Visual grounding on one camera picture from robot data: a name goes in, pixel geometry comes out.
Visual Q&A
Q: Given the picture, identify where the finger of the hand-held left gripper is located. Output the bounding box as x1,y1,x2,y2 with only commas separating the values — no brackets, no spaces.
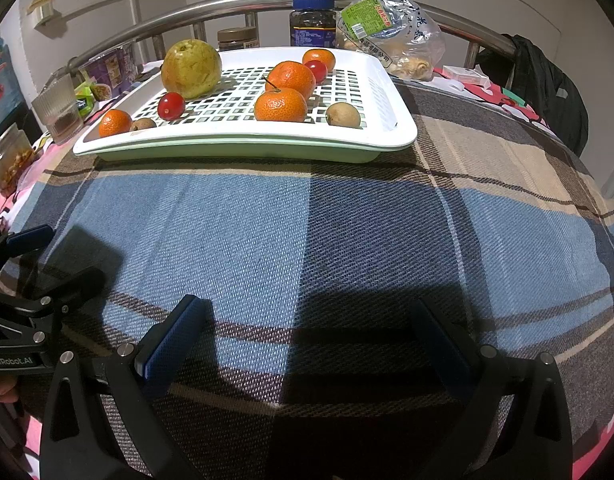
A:
34,267,107,321
0,225,54,286

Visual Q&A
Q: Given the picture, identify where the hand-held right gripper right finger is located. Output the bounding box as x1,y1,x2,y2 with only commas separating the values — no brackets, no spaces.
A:
411,298,574,480

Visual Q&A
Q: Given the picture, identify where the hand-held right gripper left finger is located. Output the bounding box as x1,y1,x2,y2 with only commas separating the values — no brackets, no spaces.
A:
40,293,209,480

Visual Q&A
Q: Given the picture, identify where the small mandarin orange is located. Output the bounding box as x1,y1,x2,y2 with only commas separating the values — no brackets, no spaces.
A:
98,109,133,139

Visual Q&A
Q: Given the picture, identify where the small red tomato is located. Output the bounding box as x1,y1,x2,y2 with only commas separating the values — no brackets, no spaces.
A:
157,91,187,122

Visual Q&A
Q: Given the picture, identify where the yellow-green pear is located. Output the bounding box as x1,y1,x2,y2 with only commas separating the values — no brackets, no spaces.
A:
160,40,223,100

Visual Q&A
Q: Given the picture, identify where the white perforated plastic tray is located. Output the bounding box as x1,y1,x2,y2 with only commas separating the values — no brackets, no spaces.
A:
72,46,419,157

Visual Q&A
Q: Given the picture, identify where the mandarin orange with stem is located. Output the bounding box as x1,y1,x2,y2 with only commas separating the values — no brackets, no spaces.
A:
254,76,308,123

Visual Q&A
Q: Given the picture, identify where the large red tomato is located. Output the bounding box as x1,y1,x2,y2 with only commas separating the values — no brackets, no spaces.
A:
305,59,329,85

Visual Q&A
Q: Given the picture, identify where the glass jar with food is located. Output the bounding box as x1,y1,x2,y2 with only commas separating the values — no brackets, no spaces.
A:
0,124,36,197

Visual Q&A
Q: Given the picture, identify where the ribbed glass cup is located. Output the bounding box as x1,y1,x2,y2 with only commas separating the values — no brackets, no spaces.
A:
31,74,85,146

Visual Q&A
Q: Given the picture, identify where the green snack packet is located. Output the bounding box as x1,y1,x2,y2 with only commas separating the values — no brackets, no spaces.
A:
74,80,100,114

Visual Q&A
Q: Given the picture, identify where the blue printed bag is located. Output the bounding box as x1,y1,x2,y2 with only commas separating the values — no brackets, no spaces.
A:
0,37,28,137

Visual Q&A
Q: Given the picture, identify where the plaid blanket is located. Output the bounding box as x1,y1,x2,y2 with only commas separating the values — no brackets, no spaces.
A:
0,80,614,480

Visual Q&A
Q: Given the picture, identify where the purple snack cup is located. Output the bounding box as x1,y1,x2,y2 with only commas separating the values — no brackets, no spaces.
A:
80,42,138,98

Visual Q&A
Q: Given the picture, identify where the small white box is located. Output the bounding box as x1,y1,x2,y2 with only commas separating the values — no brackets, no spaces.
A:
444,65,490,88

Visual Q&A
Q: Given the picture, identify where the black backpack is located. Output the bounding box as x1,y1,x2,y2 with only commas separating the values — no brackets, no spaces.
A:
502,34,590,157

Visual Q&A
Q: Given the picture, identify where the brown-lidded jar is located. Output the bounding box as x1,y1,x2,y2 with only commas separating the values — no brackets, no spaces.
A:
217,27,259,52

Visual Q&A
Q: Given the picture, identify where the clear plastic snack bag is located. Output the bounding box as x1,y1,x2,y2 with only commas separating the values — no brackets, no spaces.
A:
335,0,446,82

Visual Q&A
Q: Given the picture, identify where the blue-lidded dark jar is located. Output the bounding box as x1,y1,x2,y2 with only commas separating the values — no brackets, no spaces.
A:
288,0,337,49

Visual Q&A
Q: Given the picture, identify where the yellow wall holder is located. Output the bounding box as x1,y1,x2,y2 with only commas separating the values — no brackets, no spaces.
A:
25,0,68,38

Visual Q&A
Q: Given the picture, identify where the metal bed rail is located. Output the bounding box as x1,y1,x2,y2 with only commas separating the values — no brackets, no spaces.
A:
67,0,518,78

